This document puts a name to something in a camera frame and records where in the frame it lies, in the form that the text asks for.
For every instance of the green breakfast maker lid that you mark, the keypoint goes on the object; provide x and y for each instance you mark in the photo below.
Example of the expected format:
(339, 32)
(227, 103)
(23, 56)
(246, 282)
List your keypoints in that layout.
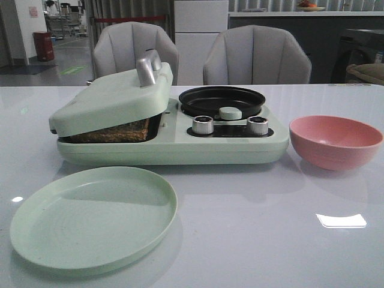
(113, 100)

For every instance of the black washing machine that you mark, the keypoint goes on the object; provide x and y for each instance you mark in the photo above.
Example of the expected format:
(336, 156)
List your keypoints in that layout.
(357, 46)

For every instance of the green breakfast maker base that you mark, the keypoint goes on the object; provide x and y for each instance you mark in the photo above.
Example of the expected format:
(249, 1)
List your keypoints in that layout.
(173, 145)

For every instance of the fruit bowl on counter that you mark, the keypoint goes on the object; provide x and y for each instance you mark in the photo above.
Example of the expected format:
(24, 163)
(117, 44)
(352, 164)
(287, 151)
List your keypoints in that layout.
(307, 6)

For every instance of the pink plastic bowl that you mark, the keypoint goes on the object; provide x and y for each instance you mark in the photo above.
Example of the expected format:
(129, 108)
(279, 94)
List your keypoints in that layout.
(334, 143)

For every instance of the silver control knob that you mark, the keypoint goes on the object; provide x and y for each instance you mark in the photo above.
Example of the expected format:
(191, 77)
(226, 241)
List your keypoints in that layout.
(257, 125)
(203, 125)

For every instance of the red trash bin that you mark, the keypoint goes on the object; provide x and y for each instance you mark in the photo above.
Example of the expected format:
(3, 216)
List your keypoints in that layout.
(43, 46)

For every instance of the right silver control knob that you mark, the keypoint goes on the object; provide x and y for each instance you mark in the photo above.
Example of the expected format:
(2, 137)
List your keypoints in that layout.
(257, 125)

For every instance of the dark grey counter cabinet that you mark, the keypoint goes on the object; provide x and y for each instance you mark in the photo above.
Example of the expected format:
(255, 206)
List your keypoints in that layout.
(318, 33)

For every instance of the black round frying pan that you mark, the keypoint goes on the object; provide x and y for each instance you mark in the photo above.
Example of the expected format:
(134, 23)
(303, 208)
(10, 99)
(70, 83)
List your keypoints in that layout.
(208, 100)

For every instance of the left grey upholstered chair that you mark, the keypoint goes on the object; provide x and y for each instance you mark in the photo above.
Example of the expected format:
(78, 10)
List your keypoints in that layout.
(120, 45)

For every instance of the left silver control knob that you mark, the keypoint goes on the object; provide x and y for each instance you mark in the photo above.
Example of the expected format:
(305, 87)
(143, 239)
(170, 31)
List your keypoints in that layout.
(203, 125)

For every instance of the bread slice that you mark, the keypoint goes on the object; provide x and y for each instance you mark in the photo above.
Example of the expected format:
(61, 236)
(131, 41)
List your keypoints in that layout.
(137, 131)

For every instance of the grey upholstered chair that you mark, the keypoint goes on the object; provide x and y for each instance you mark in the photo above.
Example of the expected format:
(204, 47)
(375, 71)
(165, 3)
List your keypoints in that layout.
(120, 45)
(256, 55)

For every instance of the red barrier belt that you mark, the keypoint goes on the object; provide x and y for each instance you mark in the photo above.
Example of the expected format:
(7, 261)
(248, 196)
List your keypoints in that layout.
(131, 19)

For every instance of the right grey upholstered chair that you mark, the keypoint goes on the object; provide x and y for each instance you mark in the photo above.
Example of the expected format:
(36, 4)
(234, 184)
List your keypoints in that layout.
(256, 55)

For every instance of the white refrigerator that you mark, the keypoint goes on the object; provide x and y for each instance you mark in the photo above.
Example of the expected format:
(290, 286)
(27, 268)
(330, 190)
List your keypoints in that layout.
(197, 24)

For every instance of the light green plastic plate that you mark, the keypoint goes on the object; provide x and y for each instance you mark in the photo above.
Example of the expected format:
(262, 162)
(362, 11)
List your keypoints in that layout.
(94, 221)

